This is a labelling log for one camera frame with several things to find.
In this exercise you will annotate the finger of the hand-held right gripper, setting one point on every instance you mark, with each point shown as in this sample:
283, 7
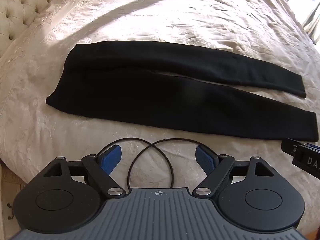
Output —
290, 145

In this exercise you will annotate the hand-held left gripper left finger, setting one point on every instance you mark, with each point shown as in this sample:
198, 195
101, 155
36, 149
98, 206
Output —
111, 158

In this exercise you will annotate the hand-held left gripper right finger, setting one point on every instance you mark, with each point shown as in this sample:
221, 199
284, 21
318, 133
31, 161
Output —
206, 158

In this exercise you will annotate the black pants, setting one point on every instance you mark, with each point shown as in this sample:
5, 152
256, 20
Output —
150, 92

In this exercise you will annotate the cream bedside cabinet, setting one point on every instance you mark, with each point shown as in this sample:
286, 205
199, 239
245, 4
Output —
10, 200

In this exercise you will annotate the window curtain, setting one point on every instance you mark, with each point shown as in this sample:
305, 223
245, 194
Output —
312, 15

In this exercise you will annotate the cream embroidered bedspread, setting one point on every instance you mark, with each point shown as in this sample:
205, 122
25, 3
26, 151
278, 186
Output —
175, 17

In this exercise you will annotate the cream tufted headboard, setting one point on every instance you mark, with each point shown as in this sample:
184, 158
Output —
20, 2

